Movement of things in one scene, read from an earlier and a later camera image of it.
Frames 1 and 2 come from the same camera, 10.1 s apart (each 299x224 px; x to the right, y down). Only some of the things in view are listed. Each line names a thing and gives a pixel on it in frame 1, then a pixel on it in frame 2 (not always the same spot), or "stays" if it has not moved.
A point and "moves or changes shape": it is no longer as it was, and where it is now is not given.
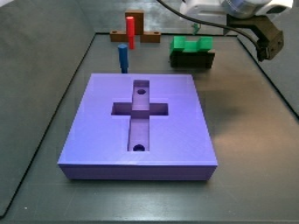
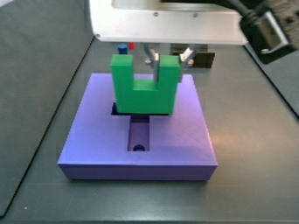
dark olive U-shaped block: [191, 59] stays
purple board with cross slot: [139, 130] stays
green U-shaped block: [203, 44] moves or changes shape
